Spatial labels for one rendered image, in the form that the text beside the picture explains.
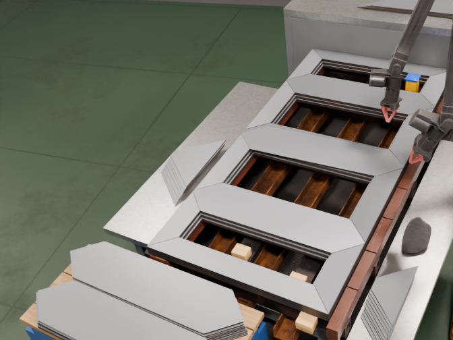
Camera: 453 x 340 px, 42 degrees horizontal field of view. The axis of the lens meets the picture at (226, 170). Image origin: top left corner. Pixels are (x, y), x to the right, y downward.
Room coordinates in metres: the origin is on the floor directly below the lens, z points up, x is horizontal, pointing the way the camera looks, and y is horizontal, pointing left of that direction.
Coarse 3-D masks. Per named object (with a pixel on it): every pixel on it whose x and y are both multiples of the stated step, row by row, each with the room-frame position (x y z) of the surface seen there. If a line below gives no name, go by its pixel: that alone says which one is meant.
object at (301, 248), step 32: (320, 64) 2.66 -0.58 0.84; (352, 64) 2.59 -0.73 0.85; (256, 128) 2.19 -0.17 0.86; (288, 128) 2.15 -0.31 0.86; (288, 160) 1.96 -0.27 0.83; (192, 224) 1.66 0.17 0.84; (224, 224) 1.64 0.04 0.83; (160, 256) 1.53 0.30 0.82; (320, 256) 1.39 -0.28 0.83; (256, 288) 1.28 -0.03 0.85
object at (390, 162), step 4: (388, 152) 1.86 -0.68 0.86; (388, 156) 1.84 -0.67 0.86; (392, 156) 1.83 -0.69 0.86; (384, 160) 1.81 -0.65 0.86; (388, 160) 1.81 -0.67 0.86; (392, 160) 1.81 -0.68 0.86; (396, 160) 1.80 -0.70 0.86; (384, 164) 1.79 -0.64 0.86; (388, 164) 1.79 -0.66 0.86; (392, 164) 1.78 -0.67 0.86; (396, 164) 1.78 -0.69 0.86; (380, 168) 1.77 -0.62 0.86; (384, 168) 1.77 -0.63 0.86; (388, 168) 1.76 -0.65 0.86; (392, 168) 1.76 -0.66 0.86; (380, 172) 1.75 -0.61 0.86; (384, 172) 1.74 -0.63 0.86; (388, 172) 1.74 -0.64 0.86
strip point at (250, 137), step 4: (260, 128) 2.18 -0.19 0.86; (264, 128) 2.18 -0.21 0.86; (244, 132) 2.17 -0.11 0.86; (248, 132) 2.17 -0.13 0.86; (252, 132) 2.16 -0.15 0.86; (256, 132) 2.16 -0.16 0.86; (260, 132) 2.15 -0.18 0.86; (244, 136) 2.14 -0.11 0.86; (248, 136) 2.14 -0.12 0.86; (252, 136) 2.13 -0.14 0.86; (256, 136) 2.13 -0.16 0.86; (248, 140) 2.11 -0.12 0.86; (252, 140) 2.10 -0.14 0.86; (248, 144) 2.08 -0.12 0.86; (252, 144) 2.07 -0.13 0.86
